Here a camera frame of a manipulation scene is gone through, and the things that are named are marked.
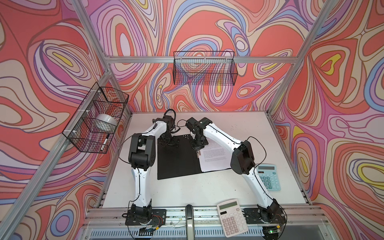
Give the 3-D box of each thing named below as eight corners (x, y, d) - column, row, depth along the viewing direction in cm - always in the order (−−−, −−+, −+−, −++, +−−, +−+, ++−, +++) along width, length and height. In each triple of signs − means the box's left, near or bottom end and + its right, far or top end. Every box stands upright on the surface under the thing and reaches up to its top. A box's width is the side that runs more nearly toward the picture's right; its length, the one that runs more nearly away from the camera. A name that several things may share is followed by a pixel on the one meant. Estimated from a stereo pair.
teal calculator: (261, 191, 84) (264, 189, 81) (254, 166, 94) (257, 163, 90) (281, 191, 84) (285, 189, 81) (272, 166, 94) (275, 163, 90)
